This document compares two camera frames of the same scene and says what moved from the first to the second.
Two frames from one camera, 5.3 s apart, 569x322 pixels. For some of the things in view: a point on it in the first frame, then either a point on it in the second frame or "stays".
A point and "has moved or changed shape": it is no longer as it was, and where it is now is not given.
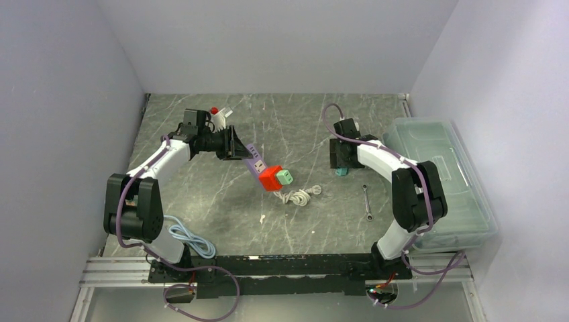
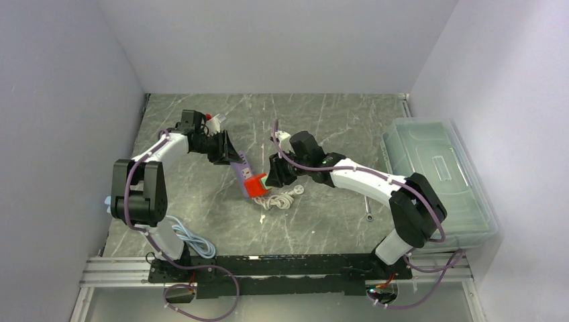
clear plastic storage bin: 470,220 stays
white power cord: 300,197 to 284,200
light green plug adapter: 284,177 has moved or changed shape
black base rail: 279,276 stays
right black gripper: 335,159 to 277,177
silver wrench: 370,217 stays
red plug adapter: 268,177 has moved or changed shape
